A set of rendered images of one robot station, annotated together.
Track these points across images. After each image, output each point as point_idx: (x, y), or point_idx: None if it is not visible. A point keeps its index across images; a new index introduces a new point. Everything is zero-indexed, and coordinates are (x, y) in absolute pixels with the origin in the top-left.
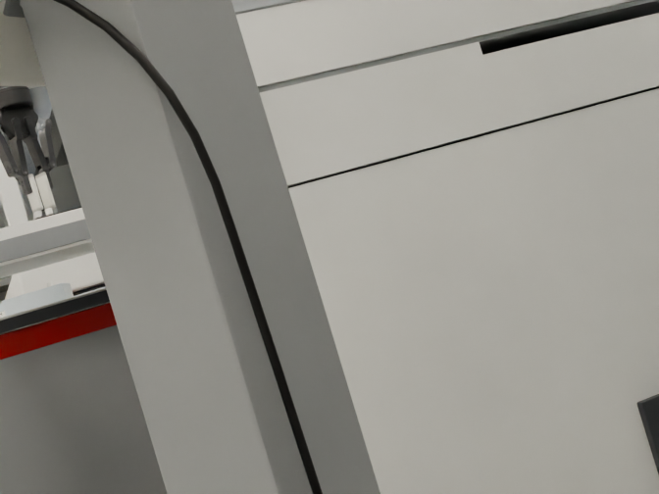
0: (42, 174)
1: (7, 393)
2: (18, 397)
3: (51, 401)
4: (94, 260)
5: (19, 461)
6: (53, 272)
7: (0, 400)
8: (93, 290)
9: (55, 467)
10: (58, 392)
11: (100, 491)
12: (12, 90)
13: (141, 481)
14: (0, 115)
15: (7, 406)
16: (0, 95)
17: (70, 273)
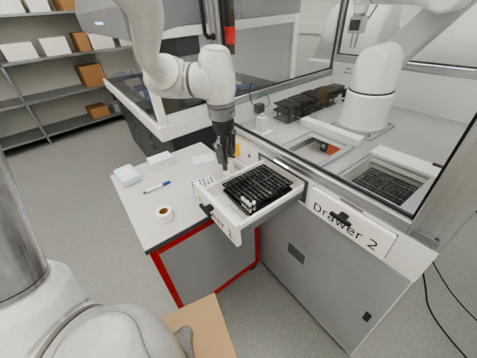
0: (231, 160)
1: (204, 239)
2: (207, 238)
3: (218, 236)
4: (188, 124)
5: (205, 256)
6: (173, 130)
7: (201, 241)
8: (208, 161)
9: (216, 253)
10: (220, 232)
11: (228, 253)
12: (230, 123)
13: (239, 247)
14: (221, 136)
15: (203, 242)
16: (223, 126)
17: (179, 130)
